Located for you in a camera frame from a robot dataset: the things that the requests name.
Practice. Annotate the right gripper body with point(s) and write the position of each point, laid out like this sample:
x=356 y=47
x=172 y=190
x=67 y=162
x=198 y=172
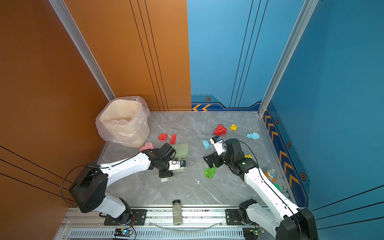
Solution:
x=219 y=160

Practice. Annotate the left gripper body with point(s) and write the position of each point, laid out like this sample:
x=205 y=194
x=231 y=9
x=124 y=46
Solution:
x=165 y=171

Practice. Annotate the green hand brush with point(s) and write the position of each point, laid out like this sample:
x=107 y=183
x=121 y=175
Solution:
x=174 y=175

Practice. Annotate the pink paper scrap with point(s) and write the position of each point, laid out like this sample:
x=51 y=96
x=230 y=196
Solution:
x=147 y=146

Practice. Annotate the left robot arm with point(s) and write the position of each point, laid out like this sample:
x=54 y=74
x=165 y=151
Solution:
x=89 y=188

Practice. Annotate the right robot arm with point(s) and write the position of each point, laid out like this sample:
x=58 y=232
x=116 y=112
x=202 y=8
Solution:
x=284 y=219

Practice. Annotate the green paper scrap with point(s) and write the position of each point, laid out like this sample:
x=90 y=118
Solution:
x=210 y=172

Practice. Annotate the cyan paper scrap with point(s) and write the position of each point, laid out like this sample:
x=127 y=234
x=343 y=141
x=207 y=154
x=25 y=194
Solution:
x=206 y=144

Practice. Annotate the red paper scrap strip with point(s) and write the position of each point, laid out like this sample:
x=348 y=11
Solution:
x=173 y=139

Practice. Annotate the large red paper scrap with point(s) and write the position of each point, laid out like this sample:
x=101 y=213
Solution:
x=220 y=130

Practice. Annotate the red paper scrap left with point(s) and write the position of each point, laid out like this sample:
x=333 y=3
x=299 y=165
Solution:
x=163 y=137

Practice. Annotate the glass jar black lid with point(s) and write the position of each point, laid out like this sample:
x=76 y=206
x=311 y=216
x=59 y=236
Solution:
x=177 y=212

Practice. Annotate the light blue paper scrap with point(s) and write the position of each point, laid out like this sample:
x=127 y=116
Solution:
x=254 y=136

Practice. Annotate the trash bin with plastic bag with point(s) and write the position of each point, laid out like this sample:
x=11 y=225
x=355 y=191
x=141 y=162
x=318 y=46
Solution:
x=125 y=121

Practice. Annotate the left green circuit board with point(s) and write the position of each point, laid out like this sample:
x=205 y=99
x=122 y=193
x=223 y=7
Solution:
x=124 y=234

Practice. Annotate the green circuit board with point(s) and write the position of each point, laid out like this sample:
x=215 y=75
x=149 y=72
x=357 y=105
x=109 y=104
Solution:
x=124 y=234
x=252 y=233

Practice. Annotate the right green circuit board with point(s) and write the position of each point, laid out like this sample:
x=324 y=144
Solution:
x=252 y=233

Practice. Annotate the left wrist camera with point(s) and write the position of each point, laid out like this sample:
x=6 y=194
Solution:
x=177 y=165

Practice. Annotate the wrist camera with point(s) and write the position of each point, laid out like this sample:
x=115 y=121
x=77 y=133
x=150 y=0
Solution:
x=218 y=144
x=177 y=165

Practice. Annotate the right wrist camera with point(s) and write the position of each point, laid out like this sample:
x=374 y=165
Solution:
x=218 y=144

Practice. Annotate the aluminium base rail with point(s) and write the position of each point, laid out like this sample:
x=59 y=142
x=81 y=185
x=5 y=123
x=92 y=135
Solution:
x=162 y=217

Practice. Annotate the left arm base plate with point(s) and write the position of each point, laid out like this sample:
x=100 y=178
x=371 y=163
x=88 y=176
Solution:
x=137 y=217

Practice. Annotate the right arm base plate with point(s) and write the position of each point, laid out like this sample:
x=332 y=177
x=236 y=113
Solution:
x=233 y=218

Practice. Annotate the white cable duct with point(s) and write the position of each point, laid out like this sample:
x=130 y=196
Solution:
x=155 y=234

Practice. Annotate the aluminium corner post right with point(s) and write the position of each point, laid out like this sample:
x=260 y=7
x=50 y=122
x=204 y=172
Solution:
x=295 y=36

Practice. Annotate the aluminium corner post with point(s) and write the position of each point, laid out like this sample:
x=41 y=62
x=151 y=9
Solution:
x=295 y=36
x=75 y=34

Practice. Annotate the aluminium corner post left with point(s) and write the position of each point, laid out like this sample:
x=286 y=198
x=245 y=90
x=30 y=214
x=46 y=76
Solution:
x=75 y=34

